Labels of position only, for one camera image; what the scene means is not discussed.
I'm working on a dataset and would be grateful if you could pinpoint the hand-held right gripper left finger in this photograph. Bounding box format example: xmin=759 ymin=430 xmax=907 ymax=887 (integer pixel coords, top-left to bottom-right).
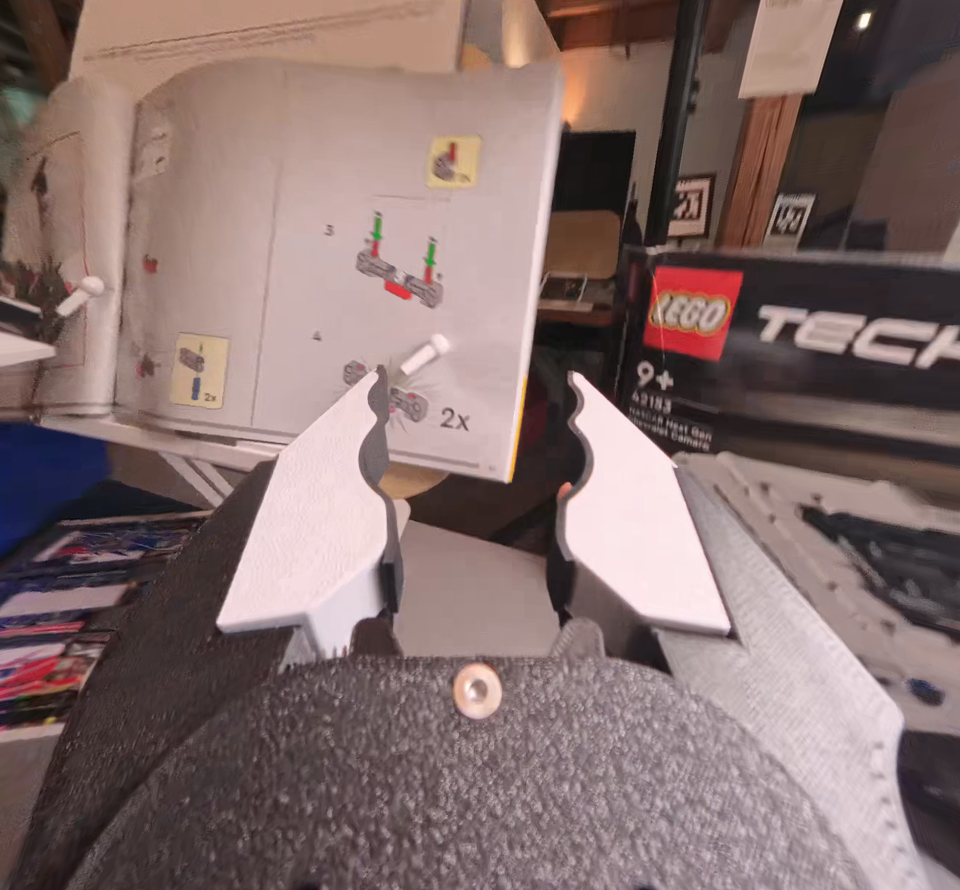
xmin=216 ymin=367 xmax=406 ymax=658

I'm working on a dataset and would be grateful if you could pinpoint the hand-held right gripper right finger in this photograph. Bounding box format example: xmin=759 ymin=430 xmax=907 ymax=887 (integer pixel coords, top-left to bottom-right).
xmin=547 ymin=372 xmax=732 ymax=639

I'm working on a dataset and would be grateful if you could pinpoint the white book stand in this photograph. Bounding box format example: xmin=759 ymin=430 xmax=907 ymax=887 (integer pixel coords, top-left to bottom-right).
xmin=0 ymin=275 xmax=451 ymax=508

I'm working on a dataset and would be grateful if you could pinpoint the white instruction booklet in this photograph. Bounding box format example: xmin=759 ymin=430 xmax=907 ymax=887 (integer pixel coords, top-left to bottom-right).
xmin=0 ymin=57 xmax=565 ymax=484

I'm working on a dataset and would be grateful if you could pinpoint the black cardboard set box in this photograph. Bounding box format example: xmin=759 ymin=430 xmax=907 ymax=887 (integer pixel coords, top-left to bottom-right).
xmin=615 ymin=245 xmax=960 ymax=643

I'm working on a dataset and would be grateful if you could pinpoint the pale round wooden board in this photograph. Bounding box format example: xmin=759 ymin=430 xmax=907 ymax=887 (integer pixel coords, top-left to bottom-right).
xmin=378 ymin=466 xmax=451 ymax=504

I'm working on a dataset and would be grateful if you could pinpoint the colourful sticker sheet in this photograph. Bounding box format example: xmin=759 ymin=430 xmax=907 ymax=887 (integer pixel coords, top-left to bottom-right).
xmin=0 ymin=511 xmax=207 ymax=729

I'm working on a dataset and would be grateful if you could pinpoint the large blue parts bin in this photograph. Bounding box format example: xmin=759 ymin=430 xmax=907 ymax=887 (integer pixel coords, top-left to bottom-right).
xmin=0 ymin=421 xmax=114 ymax=553

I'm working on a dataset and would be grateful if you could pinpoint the black white marker tag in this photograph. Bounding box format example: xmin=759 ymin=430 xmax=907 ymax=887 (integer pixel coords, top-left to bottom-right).
xmin=667 ymin=173 xmax=717 ymax=238
xmin=765 ymin=192 xmax=817 ymax=246

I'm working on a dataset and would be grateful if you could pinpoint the black metal pole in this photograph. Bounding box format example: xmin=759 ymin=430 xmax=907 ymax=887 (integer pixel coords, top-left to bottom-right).
xmin=645 ymin=0 xmax=721 ymax=246

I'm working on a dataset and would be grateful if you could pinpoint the printed paper sheet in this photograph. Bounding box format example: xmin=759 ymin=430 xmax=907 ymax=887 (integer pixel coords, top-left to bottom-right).
xmin=738 ymin=0 xmax=862 ymax=99

